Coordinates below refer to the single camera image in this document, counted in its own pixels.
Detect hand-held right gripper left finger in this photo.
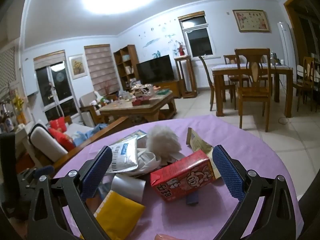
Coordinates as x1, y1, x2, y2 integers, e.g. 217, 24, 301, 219
27, 145, 113, 240

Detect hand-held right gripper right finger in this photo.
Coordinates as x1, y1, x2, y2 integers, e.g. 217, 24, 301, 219
211, 144, 304, 240

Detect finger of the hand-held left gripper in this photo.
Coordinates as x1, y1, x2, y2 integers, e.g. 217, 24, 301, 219
16, 165, 55, 188

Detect brown paper packet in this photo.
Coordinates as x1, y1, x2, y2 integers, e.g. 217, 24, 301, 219
186, 127, 222, 180

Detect red drink carton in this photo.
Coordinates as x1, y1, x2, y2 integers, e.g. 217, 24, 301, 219
150, 149, 222, 203

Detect white fluffy ball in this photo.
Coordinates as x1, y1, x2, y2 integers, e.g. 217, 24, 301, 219
146, 125, 181, 162

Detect white sofa cushion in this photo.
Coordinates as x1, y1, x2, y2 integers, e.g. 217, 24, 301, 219
24, 124, 68, 163

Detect silver foil barcode packet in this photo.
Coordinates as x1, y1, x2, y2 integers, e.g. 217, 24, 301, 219
96, 140, 138, 174

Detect large red cushion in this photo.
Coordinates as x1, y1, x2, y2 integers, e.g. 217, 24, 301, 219
47, 127, 75, 152

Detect grey crumpled wrapper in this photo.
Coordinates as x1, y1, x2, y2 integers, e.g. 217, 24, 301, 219
110, 174, 147, 203

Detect blue cloth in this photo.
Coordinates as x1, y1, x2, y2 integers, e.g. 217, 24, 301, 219
74, 124, 110, 147

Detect small blue object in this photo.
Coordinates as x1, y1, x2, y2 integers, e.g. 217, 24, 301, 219
185, 192, 199, 205

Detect wooden sofa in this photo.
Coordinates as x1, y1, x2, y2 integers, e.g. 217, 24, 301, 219
15, 116, 129, 173

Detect yellow packet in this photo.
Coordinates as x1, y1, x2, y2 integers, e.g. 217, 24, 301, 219
80, 190, 146, 240

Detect small red cushion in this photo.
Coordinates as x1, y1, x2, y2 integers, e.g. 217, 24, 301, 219
49, 117, 67, 133

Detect white plastic bag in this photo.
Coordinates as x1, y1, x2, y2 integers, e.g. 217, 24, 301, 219
117, 148, 185, 178

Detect yellow flowers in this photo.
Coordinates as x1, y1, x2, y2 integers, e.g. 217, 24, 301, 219
10, 90, 25, 124

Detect purple tablecloth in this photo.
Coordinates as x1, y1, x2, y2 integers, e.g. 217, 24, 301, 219
54, 114, 299, 240

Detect blue printed flat packet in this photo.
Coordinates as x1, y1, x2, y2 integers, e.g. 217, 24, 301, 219
110, 129, 147, 147

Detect wooden armchair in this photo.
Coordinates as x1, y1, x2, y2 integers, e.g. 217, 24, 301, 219
79, 91, 118, 125

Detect wooden coffee table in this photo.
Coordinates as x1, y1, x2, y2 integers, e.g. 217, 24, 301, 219
99, 91, 177, 123

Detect glass balcony door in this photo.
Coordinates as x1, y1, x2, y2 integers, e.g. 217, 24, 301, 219
34, 50, 79, 120

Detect wooden chair with splat back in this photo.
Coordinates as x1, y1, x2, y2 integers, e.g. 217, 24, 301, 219
234, 48, 273, 132

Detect wooden chair with curved back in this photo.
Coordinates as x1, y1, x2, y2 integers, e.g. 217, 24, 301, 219
199, 56, 237, 112

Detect pile of toys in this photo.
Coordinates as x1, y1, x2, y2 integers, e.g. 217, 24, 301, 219
131, 84, 155, 105

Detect wooden dining table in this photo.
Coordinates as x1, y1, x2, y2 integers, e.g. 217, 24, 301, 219
211, 63, 293, 118

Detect wooden television cabinet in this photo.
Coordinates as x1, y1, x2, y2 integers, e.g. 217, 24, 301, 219
150, 80, 182, 98

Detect patterned roller blind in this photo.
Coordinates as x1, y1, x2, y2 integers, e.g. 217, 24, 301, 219
84, 44, 120, 93

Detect framed sunflower picture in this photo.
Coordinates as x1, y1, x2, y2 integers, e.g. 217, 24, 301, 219
68, 54, 88, 80

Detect wooden dining chair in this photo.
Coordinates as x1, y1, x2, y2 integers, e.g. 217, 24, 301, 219
223, 54, 247, 85
292, 56, 315, 112

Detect black flat television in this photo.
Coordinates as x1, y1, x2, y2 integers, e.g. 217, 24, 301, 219
136, 54, 175, 85

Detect wooden bookshelf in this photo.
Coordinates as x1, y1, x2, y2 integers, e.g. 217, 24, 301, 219
113, 45, 140, 90

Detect tall wooden plant stand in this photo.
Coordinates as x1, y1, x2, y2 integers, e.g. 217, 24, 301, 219
174, 55, 198, 99

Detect white framed window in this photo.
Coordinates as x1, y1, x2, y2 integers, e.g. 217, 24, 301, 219
178, 11, 217, 58

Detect white standing air conditioner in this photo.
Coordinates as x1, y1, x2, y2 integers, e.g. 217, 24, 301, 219
277, 22, 299, 67

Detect framed floral picture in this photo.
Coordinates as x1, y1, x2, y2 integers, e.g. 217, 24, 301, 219
232, 9, 271, 33

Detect white wall radiator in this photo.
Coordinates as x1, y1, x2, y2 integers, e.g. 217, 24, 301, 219
196, 64, 225, 88

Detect wooden door frame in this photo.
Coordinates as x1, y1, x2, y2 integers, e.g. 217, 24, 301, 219
284, 0, 320, 65

